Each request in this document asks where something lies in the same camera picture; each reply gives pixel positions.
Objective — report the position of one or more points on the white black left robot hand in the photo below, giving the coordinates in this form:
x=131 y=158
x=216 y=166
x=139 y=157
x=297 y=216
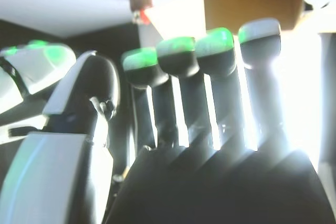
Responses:
x=210 y=182

